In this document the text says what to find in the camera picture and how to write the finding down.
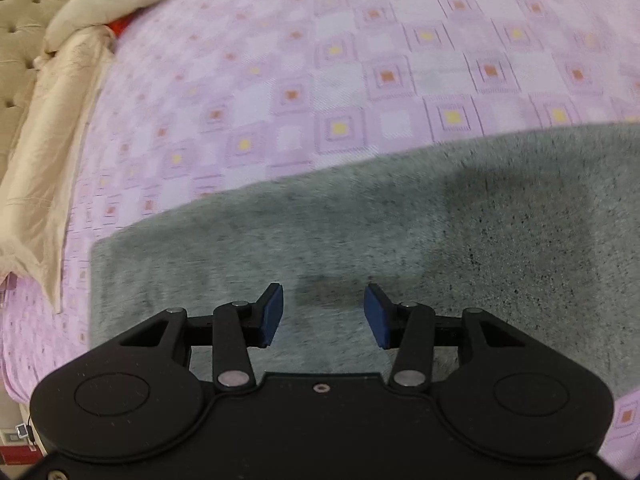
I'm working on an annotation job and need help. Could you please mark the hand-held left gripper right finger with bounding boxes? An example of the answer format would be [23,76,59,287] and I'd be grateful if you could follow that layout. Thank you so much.
[363,282,528,392]

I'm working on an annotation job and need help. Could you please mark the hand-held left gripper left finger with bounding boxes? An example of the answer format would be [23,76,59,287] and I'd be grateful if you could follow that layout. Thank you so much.
[117,282,285,392]

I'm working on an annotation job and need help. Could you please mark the grey fleece pants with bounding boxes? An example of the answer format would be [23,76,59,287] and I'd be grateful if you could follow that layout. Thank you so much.
[90,121,640,401]

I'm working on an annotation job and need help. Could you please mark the beige pillow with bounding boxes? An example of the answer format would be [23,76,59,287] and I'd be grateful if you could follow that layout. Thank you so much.
[0,25,116,313]

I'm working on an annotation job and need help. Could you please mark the small red cloth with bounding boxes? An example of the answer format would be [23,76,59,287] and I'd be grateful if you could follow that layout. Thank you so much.
[107,12,136,36]

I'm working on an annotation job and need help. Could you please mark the beige tufted headboard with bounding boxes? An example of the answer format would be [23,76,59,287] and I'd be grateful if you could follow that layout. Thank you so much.
[0,0,96,176]

